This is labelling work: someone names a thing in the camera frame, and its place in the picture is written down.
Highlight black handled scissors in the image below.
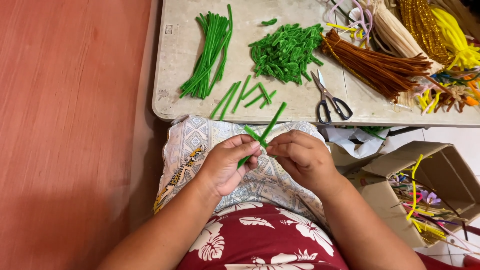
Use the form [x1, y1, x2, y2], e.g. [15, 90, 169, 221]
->
[310, 69, 354, 125]

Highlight bundle of brown pipe cleaners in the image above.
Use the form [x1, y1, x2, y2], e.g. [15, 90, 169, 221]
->
[320, 28, 435, 104]

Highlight person's left hand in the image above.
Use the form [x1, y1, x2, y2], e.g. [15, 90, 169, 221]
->
[199, 134, 262, 198]

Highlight white plastic bag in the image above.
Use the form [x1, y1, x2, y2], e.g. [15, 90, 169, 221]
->
[318, 125, 392, 159]

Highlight cardboard box of craft scraps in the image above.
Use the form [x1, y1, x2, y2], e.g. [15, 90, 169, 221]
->
[344, 140, 480, 256]

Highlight pile of folded green pieces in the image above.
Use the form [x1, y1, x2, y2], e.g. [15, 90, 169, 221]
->
[248, 23, 325, 86]

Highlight patterned lap cloth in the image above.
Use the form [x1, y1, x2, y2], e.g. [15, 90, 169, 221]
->
[152, 114, 331, 230]

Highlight loose pink and white stems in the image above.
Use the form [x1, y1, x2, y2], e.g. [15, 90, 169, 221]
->
[325, 0, 375, 49]

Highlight bundle of yellow pipe cleaners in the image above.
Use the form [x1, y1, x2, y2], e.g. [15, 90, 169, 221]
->
[428, 4, 480, 71]

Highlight bundle of gold tinsel stems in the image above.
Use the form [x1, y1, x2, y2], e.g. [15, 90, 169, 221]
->
[397, 0, 455, 67]

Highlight long green pipe cleaner stem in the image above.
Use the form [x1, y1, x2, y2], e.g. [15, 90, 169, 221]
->
[236, 101, 288, 170]

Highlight short green pipe cleaner stub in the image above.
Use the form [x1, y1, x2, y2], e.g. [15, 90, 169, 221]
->
[243, 125, 269, 148]

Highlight red floral dress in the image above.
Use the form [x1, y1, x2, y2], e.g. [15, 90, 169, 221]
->
[176, 202, 350, 270]

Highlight person's right hand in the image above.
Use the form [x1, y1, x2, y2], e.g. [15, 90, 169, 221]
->
[265, 129, 349, 198]

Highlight bundle of uncut green pipe cleaners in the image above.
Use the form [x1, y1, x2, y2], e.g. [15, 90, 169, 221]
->
[179, 4, 234, 100]

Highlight bundle of cream pipe cleaners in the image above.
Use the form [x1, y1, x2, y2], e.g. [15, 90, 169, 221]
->
[359, 0, 444, 74]

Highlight row of cut green lengths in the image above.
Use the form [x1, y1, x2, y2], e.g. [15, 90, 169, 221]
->
[209, 74, 278, 121]

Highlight heap of mixed colourful scraps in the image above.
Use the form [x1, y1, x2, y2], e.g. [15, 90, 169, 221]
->
[412, 67, 480, 116]

